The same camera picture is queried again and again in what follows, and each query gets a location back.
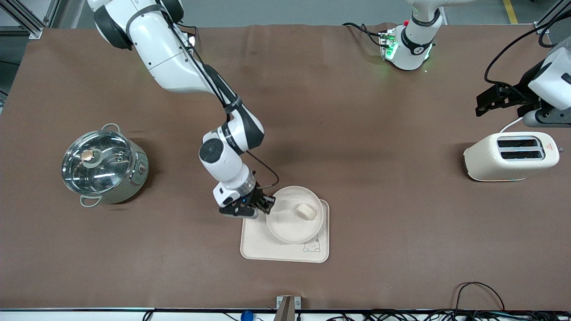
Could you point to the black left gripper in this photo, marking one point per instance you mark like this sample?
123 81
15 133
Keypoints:
519 95

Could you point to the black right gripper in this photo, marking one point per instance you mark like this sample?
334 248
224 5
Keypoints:
256 196

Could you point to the cream round plate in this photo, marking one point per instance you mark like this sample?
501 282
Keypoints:
287 227

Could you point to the white steamed bun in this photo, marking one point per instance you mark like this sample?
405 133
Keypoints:
307 211

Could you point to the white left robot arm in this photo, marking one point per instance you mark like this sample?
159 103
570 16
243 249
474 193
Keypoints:
412 44

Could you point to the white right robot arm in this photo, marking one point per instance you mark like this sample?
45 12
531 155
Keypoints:
165 58

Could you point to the cream rabbit print tray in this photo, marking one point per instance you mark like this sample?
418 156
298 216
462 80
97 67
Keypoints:
258 247

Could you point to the cream two-slot toaster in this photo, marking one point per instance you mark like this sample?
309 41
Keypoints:
495 162

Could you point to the brown table cover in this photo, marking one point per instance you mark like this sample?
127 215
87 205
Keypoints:
357 133

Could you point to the blue round cap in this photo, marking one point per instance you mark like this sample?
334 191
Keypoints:
246 316

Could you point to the pale green electric pot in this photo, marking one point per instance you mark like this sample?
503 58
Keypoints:
136 174

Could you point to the glass pot lid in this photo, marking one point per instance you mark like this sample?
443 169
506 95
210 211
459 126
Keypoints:
96 162

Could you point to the aluminium frame profile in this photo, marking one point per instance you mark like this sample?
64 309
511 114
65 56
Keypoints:
544 24
26 20

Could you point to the grey metal bracket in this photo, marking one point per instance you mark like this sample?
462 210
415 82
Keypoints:
287 307

